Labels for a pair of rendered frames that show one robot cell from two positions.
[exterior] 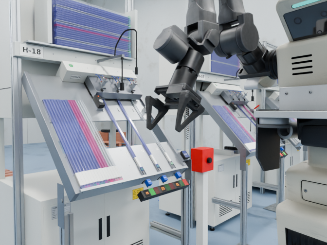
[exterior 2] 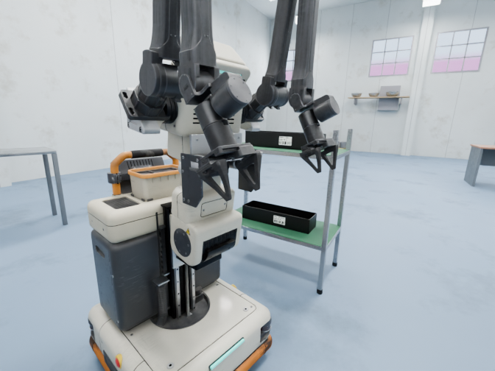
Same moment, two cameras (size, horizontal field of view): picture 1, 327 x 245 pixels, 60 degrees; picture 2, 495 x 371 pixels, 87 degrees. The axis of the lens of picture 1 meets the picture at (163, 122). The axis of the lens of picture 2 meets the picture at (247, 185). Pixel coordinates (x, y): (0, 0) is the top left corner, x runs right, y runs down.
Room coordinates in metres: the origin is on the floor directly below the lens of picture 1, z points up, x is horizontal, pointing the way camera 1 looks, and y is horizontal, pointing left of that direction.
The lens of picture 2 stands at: (0.73, 0.51, 1.15)
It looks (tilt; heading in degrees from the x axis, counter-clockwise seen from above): 14 degrees down; 258
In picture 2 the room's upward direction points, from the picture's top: 1 degrees clockwise
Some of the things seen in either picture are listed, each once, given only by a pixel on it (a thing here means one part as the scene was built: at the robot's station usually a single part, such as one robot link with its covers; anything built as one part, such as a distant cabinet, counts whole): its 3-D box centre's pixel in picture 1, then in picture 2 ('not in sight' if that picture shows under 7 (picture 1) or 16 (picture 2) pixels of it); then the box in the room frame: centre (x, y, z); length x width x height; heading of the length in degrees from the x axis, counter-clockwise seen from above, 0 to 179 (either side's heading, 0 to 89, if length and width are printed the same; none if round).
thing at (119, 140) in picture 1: (108, 138); not in sight; (8.66, 1.69, 0.20); 1.12 x 0.76 x 0.40; 47
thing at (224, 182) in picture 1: (206, 183); not in sight; (2.83, -0.43, 0.31); 0.70 x 0.65 x 0.62; 137
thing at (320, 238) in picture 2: not in sight; (278, 198); (0.07, -1.37, 0.55); 0.91 x 0.46 x 1.10; 137
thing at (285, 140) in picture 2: not in sight; (283, 140); (0.06, -1.37, 1.01); 0.57 x 0.17 x 0.11; 136
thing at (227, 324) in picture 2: not in sight; (181, 327); (0.81, -0.59, 0.16); 0.67 x 0.64 x 0.25; 126
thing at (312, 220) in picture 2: not in sight; (278, 215); (0.07, -1.37, 0.41); 0.57 x 0.17 x 0.11; 137
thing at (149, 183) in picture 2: not in sight; (160, 181); (0.88, -0.68, 0.87); 0.23 x 0.15 x 0.11; 36
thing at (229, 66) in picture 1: (221, 61); not in sight; (2.79, -0.56, 1.52); 0.51 x 0.13 x 0.27; 137
